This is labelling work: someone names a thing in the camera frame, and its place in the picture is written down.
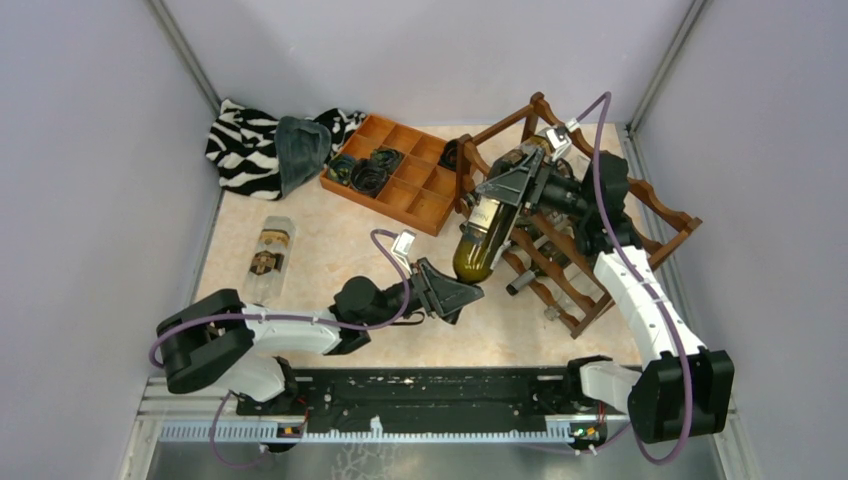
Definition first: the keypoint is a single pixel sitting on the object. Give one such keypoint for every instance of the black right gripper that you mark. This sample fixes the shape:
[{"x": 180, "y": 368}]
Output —
[{"x": 512, "y": 186}]

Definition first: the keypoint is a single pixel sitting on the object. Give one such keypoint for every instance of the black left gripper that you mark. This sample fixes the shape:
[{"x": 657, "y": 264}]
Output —
[{"x": 441, "y": 294}]

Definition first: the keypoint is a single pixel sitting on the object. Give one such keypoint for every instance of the dark wine bottle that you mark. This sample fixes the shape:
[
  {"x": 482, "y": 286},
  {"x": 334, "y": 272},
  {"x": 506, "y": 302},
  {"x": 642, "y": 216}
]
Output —
[{"x": 485, "y": 231}]

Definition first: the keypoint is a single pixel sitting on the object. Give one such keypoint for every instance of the wooden wine rack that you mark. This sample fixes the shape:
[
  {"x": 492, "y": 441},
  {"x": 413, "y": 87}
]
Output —
[{"x": 661, "y": 229}]

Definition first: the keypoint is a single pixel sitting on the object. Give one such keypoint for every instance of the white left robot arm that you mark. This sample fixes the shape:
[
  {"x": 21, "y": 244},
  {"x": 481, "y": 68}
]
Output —
[{"x": 224, "y": 342}]

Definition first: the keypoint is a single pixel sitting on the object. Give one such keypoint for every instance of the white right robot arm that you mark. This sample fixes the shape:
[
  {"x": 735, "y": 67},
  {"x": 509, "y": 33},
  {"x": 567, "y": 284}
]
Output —
[{"x": 683, "y": 388}]

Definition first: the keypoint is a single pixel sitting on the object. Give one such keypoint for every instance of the clear liquor bottle gold label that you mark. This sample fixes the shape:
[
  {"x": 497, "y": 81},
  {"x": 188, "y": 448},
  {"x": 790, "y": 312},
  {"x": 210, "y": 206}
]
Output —
[{"x": 267, "y": 269}]

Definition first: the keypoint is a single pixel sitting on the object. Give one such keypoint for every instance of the black rolled item right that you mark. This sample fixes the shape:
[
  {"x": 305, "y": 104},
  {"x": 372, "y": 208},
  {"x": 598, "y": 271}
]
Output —
[{"x": 449, "y": 156}]

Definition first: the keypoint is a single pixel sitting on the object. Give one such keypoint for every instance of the zebra striped cloth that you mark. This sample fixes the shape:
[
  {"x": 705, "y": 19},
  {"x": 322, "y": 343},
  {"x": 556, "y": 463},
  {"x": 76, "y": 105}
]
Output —
[{"x": 240, "y": 144}]

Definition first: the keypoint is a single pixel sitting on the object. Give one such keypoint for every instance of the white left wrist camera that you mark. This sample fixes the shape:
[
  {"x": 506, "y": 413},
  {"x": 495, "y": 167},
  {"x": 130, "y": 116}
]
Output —
[{"x": 402, "y": 244}]

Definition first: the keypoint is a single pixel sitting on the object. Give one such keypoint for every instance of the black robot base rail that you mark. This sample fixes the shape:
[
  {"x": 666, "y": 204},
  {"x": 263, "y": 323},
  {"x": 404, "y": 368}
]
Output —
[{"x": 521, "y": 405}]

